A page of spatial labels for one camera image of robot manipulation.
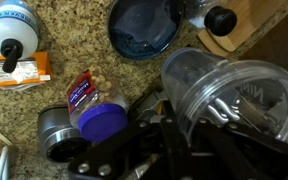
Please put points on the clear plastic blender cup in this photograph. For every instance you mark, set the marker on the clear plastic blender cup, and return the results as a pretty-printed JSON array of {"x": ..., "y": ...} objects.
[{"x": 197, "y": 76}]

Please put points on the orange cardboard box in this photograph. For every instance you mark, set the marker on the orange cardboard box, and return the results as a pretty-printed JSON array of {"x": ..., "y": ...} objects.
[{"x": 40, "y": 63}]

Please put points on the clear shaker black cap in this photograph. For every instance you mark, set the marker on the clear shaker black cap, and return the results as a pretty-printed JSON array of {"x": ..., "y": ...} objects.
[{"x": 220, "y": 20}]

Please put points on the nut jar purple lid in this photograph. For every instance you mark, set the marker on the nut jar purple lid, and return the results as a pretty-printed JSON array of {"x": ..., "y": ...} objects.
[{"x": 99, "y": 121}]

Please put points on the white bottle blue label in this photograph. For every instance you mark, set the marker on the white bottle blue label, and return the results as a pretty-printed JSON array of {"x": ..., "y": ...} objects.
[{"x": 14, "y": 30}]

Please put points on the small wooden board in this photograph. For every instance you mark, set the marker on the small wooden board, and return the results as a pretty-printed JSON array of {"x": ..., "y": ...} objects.
[{"x": 254, "y": 20}]

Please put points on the grey blender blade base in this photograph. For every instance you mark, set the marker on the grey blender blade base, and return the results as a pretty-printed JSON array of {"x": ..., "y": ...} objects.
[{"x": 55, "y": 128}]

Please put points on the black bowl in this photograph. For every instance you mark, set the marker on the black bowl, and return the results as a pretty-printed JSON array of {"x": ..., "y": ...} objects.
[{"x": 144, "y": 30}]

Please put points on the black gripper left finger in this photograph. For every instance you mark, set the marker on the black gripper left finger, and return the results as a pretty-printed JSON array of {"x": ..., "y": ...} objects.
[{"x": 174, "y": 128}]

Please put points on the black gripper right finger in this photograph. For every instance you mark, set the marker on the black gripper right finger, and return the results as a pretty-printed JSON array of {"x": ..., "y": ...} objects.
[{"x": 234, "y": 153}]

